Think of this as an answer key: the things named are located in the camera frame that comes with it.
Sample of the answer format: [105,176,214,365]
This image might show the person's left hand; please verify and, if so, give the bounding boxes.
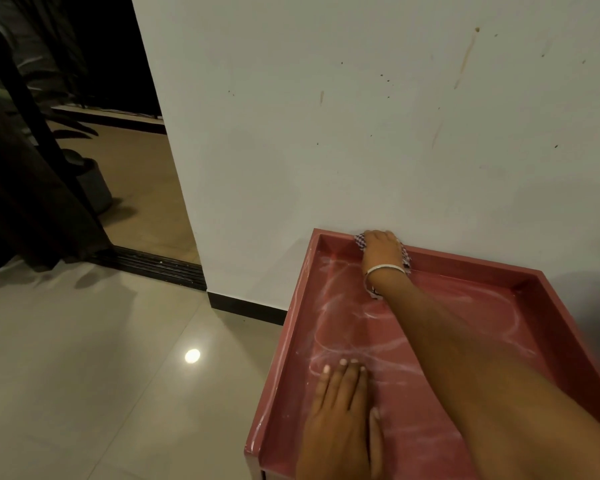
[296,360,386,480]

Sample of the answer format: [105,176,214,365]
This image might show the person's right hand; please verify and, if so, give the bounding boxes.
[362,230,409,276]

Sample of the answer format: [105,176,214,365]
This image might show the pink tray table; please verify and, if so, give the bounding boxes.
[244,228,600,480]

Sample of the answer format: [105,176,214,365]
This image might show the dark brown curtain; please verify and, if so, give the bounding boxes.
[0,0,115,274]

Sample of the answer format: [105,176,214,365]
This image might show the checkered cleaning cloth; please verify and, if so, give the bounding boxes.
[354,232,414,300]

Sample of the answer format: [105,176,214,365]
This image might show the silver bangle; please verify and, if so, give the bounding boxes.
[363,263,414,291]

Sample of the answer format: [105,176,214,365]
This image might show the person's right forearm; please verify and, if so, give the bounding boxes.
[369,269,600,480]

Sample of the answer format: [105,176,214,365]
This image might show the potted plant in grey pot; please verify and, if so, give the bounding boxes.
[7,0,115,216]

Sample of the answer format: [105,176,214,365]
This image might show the black sliding door track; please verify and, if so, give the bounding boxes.
[91,246,208,292]

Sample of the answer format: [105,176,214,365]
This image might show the black skirting board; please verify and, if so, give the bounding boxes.
[207,290,289,327]

